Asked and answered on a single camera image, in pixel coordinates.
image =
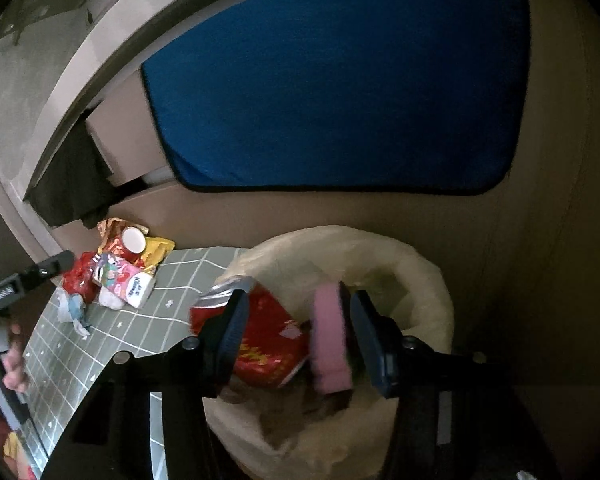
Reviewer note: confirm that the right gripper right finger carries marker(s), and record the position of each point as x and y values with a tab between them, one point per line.
380	342

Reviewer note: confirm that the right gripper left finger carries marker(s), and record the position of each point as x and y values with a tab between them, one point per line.
220	341

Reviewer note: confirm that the red crushed drink carton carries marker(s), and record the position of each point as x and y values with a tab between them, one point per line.
274	345

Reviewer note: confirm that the purple eggplant sponge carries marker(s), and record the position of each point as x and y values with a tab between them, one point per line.
329	354

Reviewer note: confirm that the white tissue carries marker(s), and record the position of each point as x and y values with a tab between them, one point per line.
71	310

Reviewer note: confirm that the red plastic bag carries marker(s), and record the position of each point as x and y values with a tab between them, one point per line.
79	280

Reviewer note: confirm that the pink cartoon snack wrapper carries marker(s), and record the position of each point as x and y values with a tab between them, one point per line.
120	282

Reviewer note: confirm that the red paper cup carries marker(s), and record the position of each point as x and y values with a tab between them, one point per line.
129	244

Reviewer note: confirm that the orange patterned snack bag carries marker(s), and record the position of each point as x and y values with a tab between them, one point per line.
109	228

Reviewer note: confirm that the yellow nabati snack bag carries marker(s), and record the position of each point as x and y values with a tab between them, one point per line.
156	250

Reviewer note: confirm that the beige trash bag liner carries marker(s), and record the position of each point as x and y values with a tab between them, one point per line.
294	409

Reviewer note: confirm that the person's left hand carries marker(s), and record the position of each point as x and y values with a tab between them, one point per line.
16	378

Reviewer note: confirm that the black towel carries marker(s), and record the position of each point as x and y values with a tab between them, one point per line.
75	185

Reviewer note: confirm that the blue towel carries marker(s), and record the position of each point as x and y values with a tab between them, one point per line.
407	96

